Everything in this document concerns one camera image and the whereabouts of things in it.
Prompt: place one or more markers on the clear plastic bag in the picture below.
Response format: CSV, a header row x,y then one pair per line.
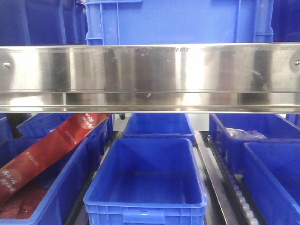
x,y
237,133

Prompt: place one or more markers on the blue crate upper left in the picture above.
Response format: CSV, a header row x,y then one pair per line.
x,y
42,22

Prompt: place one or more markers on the blue bin rear left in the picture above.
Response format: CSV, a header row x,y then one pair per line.
x,y
42,124

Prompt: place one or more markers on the blue bin rear right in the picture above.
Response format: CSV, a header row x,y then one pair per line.
x,y
272,126

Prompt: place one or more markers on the blue crate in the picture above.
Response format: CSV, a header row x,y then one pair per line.
x,y
146,22
42,22
286,21

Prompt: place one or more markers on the blue bin rear centre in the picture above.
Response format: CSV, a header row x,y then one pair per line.
x,y
159,125

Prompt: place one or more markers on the blue bin front right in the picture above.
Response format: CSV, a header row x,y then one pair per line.
x,y
272,177

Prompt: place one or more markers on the blue crate upper centre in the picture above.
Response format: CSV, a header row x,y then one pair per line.
x,y
146,22

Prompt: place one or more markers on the red long package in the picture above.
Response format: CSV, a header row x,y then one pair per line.
x,y
41,155

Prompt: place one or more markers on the blue bin front left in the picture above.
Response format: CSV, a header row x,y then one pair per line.
x,y
48,198

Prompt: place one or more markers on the blue bin front centre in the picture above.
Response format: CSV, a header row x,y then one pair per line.
x,y
147,182

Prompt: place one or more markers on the roller track rail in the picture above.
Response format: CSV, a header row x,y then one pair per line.
x,y
229,203

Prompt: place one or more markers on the blue bin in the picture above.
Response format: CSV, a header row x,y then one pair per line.
x,y
272,177
147,182
159,125
272,126
48,198
42,124

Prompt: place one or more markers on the blue crate upper right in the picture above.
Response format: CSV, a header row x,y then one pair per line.
x,y
286,21

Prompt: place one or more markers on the stainless steel shelf beam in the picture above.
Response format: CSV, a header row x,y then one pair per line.
x,y
193,78

